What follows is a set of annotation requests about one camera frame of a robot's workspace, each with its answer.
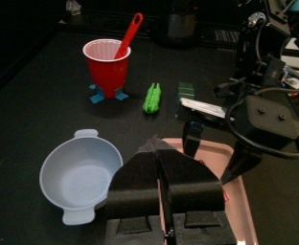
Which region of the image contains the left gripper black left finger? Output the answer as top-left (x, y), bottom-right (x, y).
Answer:
top-left (104, 136), bottom-right (165, 245)

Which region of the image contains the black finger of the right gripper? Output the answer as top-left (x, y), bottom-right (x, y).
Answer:
top-left (181, 119), bottom-right (207, 160)
top-left (221, 141), bottom-right (264, 186)

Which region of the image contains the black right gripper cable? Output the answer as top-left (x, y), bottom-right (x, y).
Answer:
top-left (223, 94), bottom-right (299, 161)

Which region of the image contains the black cylindrical device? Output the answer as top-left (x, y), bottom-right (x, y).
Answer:
top-left (163, 6), bottom-right (202, 47)

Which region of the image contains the grey frame bracket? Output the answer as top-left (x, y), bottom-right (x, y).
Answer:
top-left (66, 0), bottom-right (83, 16)

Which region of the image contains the dark green ribbed block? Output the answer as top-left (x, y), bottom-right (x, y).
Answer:
top-left (177, 81), bottom-right (197, 100)

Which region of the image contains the red plastic cup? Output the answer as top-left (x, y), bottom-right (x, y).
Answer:
top-left (82, 38), bottom-right (134, 100)

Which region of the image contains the red plastic spoon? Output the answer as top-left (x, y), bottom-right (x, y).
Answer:
top-left (112, 12), bottom-right (145, 60)

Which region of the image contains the light blue handled bowl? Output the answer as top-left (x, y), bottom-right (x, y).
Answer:
top-left (39, 128), bottom-right (126, 226)

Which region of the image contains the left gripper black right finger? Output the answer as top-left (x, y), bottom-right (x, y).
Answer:
top-left (155, 138), bottom-right (239, 245)

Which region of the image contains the bright green toy sushi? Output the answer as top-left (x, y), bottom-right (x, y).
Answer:
top-left (142, 82), bottom-right (163, 115)

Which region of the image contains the blue cup stand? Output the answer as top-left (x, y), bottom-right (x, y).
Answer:
top-left (88, 83), bottom-right (131, 104)

